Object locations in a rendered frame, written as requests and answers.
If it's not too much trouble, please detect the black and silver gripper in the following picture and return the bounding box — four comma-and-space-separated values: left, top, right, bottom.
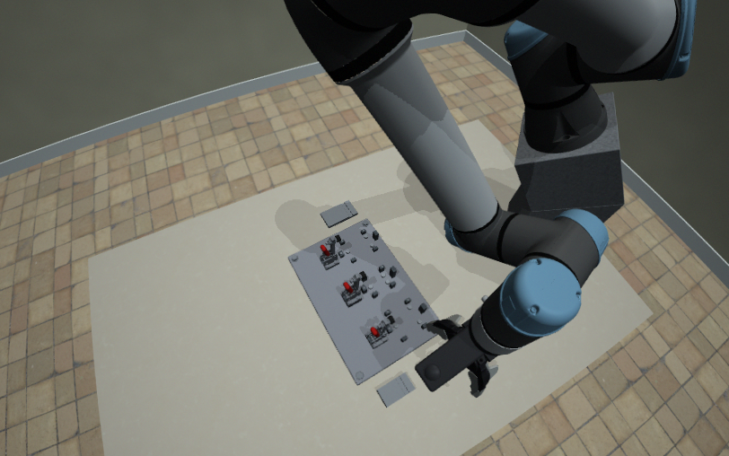
426, 314, 499, 398

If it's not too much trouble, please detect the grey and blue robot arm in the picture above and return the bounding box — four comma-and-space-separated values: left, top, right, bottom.
284, 0, 697, 355

